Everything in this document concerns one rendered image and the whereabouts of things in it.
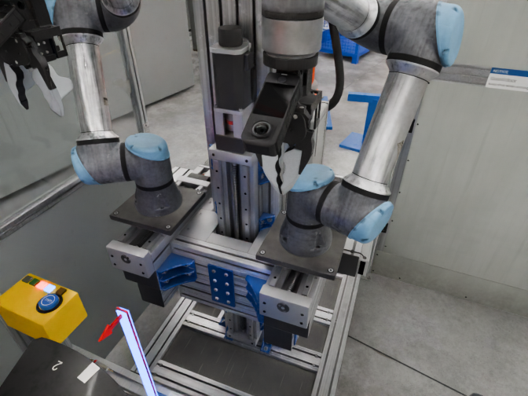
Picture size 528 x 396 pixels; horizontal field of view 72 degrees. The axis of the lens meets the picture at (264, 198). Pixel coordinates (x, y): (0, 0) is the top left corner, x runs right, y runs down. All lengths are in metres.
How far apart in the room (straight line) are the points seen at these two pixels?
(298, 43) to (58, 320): 0.78
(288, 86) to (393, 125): 0.42
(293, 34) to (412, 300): 2.09
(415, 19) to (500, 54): 0.96
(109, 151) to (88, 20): 0.35
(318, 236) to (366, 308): 1.32
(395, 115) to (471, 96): 1.00
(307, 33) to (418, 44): 0.42
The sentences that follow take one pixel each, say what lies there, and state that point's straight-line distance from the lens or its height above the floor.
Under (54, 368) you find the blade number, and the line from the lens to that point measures 0.74.
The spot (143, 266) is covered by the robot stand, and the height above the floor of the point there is 0.95.
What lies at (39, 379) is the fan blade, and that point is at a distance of 0.74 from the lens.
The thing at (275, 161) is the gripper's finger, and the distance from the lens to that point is 0.54.
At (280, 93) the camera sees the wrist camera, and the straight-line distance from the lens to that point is 0.47.
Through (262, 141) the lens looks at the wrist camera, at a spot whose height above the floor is 1.56.
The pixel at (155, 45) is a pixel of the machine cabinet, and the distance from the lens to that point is 4.83.
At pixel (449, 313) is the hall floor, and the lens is 2.43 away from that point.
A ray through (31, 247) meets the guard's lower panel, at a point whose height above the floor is 0.86.
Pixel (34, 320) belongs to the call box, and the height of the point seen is 1.07.
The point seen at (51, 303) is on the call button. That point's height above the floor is 1.08.
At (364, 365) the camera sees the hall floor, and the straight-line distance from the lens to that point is 2.08.
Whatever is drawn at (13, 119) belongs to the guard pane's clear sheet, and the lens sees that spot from 1.39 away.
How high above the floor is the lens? 1.75
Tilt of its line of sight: 36 degrees down
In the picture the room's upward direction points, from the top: straight up
